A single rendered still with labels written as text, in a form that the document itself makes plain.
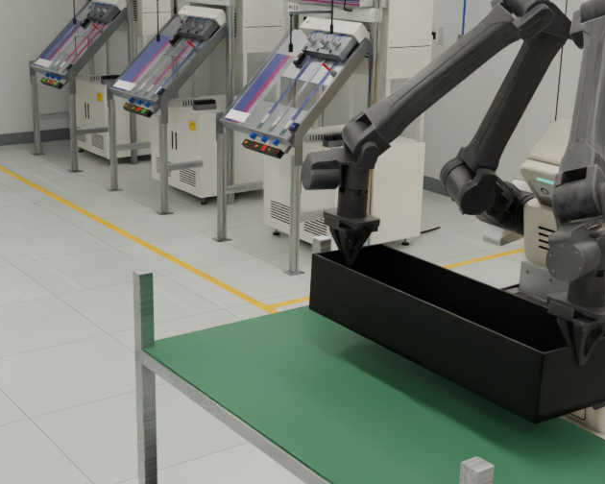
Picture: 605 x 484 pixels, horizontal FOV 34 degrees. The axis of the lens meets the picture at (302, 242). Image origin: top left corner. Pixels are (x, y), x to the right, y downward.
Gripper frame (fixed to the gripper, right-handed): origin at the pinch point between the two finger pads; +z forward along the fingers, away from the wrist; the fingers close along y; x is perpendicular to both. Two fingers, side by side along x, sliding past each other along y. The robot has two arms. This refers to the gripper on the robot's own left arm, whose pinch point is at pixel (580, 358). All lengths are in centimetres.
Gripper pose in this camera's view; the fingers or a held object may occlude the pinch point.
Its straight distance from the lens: 156.8
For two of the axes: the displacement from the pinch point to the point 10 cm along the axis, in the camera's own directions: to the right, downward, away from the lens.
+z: -0.4, 9.6, 2.6
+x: 8.1, -1.2, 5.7
